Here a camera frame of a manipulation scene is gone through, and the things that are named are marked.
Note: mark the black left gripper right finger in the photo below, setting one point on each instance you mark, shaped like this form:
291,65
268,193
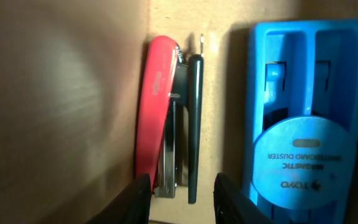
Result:
232,207

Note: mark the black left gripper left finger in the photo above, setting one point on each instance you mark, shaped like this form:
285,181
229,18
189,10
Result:
130,206

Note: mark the red stapler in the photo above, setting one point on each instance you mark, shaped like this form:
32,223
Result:
169,81

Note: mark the blue whiteboard duster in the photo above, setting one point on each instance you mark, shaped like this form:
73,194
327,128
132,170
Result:
301,125

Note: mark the brown cardboard box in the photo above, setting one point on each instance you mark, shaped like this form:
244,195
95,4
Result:
70,75

